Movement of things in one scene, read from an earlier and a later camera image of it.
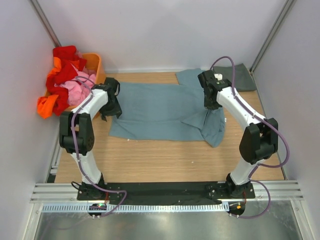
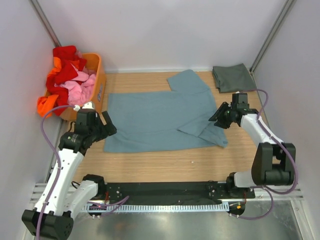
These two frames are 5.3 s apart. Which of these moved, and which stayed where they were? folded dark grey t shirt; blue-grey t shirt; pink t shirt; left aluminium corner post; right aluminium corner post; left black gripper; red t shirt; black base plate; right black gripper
Moved: left black gripper; right black gripper; blue-grey t shirt
Stayed: pink t shirt; folded dark grey t shirt; right aluminium corner post; red t shirt; black base plate; left aluminium corner post
